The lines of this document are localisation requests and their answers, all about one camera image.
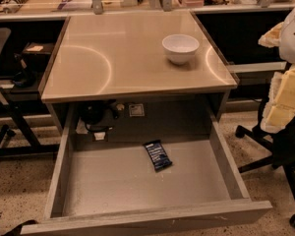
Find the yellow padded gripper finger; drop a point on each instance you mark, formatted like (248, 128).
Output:
(272, 37)
(280, 109)

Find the blue rxbar blueberry bar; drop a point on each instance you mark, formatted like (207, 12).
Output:
(157, 155)

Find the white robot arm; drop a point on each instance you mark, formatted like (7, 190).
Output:
(287, 39)

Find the grey cabinet with steel top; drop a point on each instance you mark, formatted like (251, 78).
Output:
(121, 55)

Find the black office chair right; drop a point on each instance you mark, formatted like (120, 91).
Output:
(281, 145)

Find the white ceramic bowl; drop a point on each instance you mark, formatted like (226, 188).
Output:
(180, 48)

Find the white electrical outlet plate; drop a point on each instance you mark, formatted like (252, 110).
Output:
(136, 110)

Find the black box with label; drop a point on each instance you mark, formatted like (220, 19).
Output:
(37, 55)

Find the black coiled device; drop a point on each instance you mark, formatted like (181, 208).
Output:
(13, 6)

